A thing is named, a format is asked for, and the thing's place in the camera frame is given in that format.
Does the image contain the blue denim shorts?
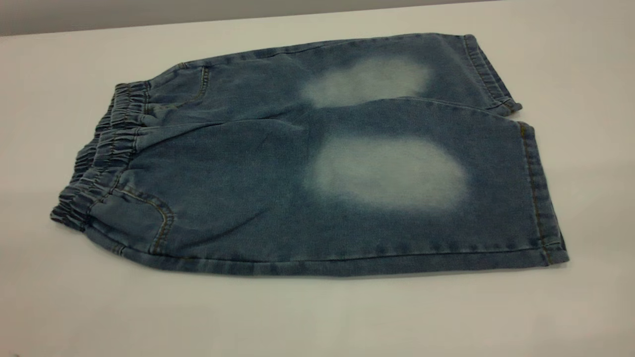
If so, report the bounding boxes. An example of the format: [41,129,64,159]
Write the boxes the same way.
[50,32,570,277]

